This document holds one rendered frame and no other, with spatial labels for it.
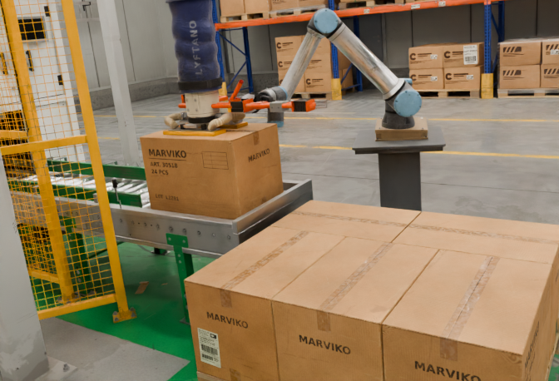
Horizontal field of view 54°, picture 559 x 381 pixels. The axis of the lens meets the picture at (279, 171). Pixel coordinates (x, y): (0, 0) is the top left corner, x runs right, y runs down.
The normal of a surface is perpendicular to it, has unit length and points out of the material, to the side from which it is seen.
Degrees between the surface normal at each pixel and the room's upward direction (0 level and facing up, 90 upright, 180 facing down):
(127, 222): 90
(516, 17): 90
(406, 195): 90
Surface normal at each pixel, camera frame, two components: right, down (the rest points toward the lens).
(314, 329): -0.53, 0.26
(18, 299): 0.84, 0.06
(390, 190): -0.22, 0.27
